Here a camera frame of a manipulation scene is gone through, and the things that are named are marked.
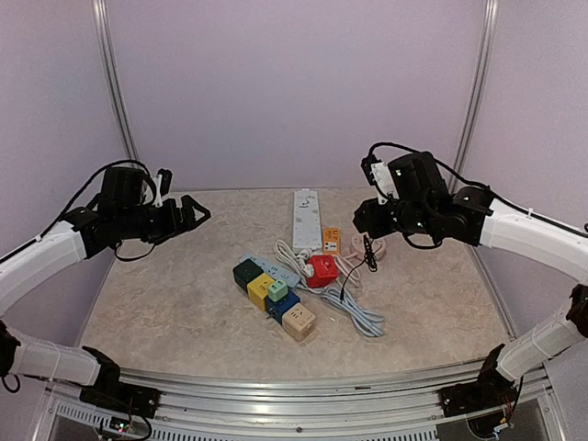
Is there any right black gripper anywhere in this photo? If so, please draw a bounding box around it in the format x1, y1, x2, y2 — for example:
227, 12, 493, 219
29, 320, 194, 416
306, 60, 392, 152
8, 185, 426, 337
355, 197, 435, 238

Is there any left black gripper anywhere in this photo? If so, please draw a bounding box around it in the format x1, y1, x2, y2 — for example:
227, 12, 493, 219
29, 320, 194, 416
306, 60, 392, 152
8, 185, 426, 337
117, 194, 210, 244

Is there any black power adapter with cable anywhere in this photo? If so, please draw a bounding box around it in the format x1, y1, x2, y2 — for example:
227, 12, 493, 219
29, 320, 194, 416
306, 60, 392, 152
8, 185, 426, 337
335, 239, 379, 302

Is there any dark green cube socket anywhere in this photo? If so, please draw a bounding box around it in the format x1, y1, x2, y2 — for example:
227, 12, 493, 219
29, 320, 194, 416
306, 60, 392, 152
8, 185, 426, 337
232, 258, 264, 291

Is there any yellow cube socket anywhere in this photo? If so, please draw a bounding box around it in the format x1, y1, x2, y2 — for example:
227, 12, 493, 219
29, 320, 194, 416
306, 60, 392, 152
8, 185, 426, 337
247, 273, 275, 311

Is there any mint green USB charger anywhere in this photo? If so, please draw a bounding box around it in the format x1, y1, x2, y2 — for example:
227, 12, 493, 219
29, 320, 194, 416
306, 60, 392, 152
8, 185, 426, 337
267, 279, 288, 303

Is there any blue cube socket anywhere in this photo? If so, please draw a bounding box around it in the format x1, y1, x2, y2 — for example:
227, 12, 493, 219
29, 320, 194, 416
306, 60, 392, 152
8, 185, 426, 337
265, 290, 300, 324

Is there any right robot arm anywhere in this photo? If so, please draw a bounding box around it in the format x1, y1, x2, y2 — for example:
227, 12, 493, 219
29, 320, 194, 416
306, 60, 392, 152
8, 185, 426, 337
353, 141, 587, 408

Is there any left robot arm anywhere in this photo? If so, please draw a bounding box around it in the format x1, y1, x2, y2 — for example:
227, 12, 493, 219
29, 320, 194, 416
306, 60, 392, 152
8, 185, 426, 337
1, 160, 211, 409

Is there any round pink power socket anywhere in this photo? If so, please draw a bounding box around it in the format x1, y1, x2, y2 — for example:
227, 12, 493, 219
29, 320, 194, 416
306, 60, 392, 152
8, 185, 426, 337
349, 233, 387, 262

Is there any orange power adapter socket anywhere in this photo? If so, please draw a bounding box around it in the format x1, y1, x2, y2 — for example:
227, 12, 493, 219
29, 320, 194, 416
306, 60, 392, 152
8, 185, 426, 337
322, 227, 341, 255

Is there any red cube socket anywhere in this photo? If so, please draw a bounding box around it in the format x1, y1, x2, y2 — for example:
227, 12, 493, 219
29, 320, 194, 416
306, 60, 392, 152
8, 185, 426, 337
306, 254, 339, 288

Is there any beige cube socket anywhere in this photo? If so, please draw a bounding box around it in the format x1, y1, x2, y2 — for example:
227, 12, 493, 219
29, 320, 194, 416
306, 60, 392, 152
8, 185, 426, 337
281, 303, 316, 342

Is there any long white power strip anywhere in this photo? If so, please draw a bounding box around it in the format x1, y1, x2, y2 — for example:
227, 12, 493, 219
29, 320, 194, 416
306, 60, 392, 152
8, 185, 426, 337
292, 189, 322, 253

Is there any light blue power strip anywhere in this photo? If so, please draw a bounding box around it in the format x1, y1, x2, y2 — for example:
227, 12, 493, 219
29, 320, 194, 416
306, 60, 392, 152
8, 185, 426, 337
239, 254, 301, 288

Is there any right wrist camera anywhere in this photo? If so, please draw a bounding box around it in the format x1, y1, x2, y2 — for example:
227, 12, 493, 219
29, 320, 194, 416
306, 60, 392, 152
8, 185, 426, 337
361, 154, 398, 205

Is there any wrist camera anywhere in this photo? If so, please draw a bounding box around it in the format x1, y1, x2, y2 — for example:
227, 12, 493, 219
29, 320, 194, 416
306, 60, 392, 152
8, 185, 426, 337
361, 154, 398, 205
153, 168, 173, 208

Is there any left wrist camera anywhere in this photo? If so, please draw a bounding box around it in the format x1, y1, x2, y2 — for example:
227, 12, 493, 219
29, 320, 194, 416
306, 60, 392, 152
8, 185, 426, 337
153, 168, 173, 208

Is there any light blue coiled cable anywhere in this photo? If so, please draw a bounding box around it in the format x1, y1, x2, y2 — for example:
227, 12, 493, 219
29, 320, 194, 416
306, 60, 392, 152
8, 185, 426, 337
320, 284, 386, 340

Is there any aluminium front rail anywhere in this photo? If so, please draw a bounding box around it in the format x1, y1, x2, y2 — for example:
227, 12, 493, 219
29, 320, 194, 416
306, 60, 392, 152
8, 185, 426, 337
43, 360, 560, 441

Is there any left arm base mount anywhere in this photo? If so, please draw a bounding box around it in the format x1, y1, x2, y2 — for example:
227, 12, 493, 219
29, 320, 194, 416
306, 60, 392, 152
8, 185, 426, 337
79, 382, 162, 418

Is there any right aluminium frame post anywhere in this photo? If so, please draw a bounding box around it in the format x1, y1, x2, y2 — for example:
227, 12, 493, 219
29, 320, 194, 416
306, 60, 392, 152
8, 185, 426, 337
453, 0, 499, 174

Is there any aluminium frame post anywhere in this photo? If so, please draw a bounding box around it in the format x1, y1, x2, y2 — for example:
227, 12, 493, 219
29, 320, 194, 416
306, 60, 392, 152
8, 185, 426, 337
453, 0, 499, 174
91, 0, 141, 168

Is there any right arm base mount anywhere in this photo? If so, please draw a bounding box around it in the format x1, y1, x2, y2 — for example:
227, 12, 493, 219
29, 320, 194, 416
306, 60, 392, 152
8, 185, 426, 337
438, 381, 518, 417

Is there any left aluminium frame post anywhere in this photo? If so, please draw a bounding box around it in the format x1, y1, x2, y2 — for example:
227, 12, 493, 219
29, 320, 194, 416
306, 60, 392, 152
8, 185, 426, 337
91, 0, 141, 168

